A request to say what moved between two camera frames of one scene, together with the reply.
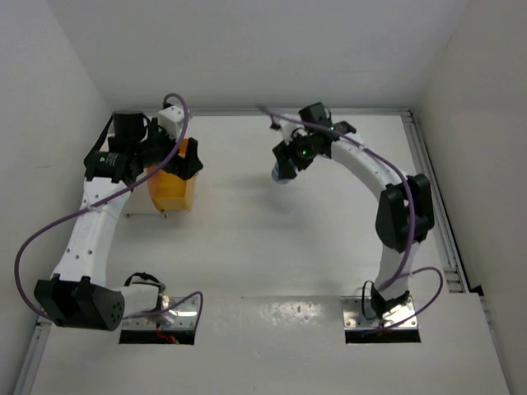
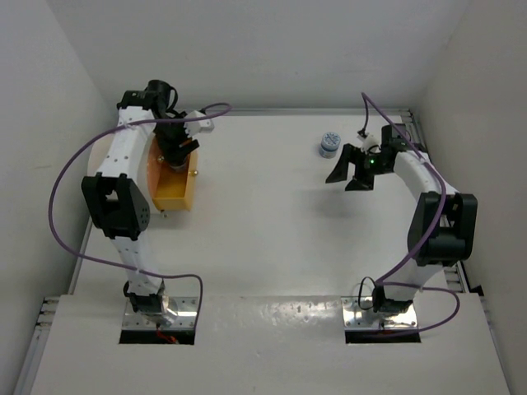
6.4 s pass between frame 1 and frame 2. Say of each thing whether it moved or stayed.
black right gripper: moved
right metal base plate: stayed
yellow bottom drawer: stayed
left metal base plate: stayed
